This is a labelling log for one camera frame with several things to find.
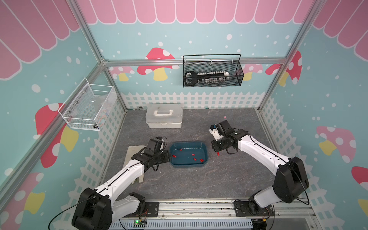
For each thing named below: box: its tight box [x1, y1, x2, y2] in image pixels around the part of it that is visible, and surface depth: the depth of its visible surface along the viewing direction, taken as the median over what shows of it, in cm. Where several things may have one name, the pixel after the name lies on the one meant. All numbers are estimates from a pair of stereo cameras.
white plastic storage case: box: [145, 103, 184, 129], surface depth 105 cm
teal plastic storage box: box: [169, 140, 209, 169], surface depth 95 cm
